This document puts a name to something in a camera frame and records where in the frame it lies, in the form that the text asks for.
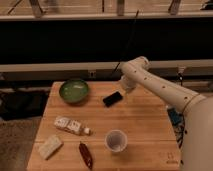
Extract green ceramic bowl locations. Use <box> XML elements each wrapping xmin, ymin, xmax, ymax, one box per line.
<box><xmin>59</xmin><ymin>79</ymin><xmax>89</xmax><ymax>103</ymax></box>

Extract pale sponge block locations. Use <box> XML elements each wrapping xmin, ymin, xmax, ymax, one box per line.
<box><xmin>38</xmin><ymin>135</ymin><xmax>63</xmax><ymax>160</ymax></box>

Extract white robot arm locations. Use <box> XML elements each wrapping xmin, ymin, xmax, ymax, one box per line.
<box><xmin>120</xmin><ymin>56</ymin><xmax>213</xmax><ymax>171</ymax></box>

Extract white wall outlet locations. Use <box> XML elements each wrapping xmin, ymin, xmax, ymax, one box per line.
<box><xmin>88</xmin><ymin>70</ymin><xmax>96</xmax><ymax>79</ymax></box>

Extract black hanging cable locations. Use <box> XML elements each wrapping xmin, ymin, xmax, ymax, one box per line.
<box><xmin>110</xmin><ymin>9</ymin><xmax>140</xmax><ymax>77</ymax></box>

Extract black eraser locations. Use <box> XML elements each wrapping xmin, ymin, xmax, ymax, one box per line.
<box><xmin>103</xmin><ymin>92</ymin><xmax>123</xmax><ymax>107</ymax></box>

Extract black floor cable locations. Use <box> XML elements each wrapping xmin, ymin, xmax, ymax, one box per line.
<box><xmin>178</xmin><ymin>71</ymin><xmax>185</xmax><ymax>86</ymax></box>

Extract blue box beside table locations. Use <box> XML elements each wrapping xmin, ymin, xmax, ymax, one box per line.
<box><xmin>167</xmin><ymin>107</ymin><xmax>185</xmax><ymax>148</ymax></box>

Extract red chili pepper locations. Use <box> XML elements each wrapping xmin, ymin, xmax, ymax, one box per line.
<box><xmin>79</xmin><ymin>143</ymin><xmax>93</xmax><ymax>169</ymax></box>

